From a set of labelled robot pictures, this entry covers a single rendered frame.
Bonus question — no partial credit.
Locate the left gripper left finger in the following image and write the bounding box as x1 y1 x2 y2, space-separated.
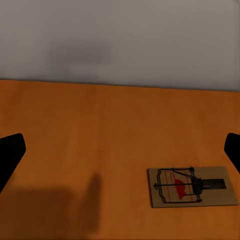
0 133 26 193

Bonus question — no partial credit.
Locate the mousetrap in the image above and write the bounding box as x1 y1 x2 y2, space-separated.
148 166 239 209

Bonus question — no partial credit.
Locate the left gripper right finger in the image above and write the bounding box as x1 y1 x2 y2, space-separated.
224 133 240 173

